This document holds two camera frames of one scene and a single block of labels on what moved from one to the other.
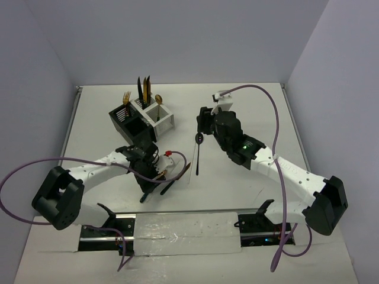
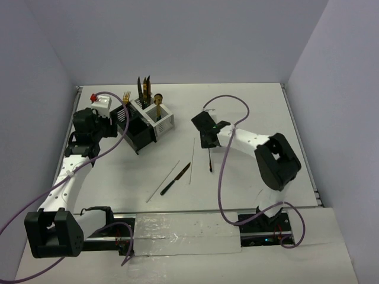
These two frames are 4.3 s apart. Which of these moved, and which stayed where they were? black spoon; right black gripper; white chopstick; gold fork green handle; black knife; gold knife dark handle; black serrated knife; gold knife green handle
Moved: black spoon; right black gripper
Stayed: gold knife green handle; white chopstick; black serrated knife; black knife; gold fork green handle; gold knife dark handle
